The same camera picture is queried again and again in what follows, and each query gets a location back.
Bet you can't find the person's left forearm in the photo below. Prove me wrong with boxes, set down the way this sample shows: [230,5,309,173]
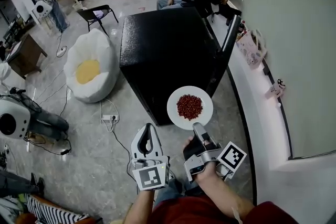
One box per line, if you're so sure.
[123,188,158,224]

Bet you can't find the black-white striped cloth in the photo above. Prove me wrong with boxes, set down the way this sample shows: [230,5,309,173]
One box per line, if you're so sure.
[25,193,90,224]

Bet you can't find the pile of dark red beans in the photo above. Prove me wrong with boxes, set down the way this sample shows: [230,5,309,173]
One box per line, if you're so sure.
[176,94,204,121]

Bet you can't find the brown wooden desk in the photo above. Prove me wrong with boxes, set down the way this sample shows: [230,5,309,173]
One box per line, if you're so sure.
[6,33,48,79]

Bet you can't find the long black cable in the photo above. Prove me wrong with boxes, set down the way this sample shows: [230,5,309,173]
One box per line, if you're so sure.
[111,122,140,194]

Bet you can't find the white plate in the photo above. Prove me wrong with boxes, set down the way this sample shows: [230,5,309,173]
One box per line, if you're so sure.
[166,86,214,131]

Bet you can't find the white round-window backpack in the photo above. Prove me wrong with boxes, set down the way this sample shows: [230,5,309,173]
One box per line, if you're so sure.
[0,99,31,139]
[31,0,53,18]

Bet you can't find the white curved ledge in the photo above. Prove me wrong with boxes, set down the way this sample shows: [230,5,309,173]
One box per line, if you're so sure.
[209,0,293,171]

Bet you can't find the white flower-shaped beanbag chair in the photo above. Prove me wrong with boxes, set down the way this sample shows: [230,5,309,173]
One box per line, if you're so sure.
[64,28,119,103]

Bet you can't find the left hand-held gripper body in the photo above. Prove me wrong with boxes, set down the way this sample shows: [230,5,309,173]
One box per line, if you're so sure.
[131,156,171,191]

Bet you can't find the orange sofa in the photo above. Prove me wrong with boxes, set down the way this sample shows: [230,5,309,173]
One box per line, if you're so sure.
[15,194,103,224]

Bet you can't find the black metal chair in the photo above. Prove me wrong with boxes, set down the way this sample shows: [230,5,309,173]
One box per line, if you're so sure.
[76,4,119,37]

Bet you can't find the person's blue jeans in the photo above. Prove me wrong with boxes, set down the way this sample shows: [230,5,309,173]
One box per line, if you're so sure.
[153,178,200,208]

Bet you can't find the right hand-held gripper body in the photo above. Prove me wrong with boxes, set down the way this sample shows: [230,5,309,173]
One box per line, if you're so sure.
[183,141,248,183]

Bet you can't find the person's right forearm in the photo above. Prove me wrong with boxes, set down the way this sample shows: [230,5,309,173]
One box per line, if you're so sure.
[195,162,257,224]

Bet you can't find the pink shopping bag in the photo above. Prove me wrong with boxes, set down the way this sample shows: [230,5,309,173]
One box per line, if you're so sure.
[236,29,268,71]

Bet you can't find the person's red shirt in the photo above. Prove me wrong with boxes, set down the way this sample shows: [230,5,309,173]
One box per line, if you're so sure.
[151,195,300,224]

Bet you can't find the black power adapter cable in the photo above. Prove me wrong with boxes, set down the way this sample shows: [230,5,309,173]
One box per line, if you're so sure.
[23,136,72,157]

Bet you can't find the row of drink bottles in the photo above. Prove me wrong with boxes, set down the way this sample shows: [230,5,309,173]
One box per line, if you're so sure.
[236,20,247,41]

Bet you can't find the person's right hand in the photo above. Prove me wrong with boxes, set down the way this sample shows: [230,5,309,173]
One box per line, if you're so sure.
[183,136,207,162]

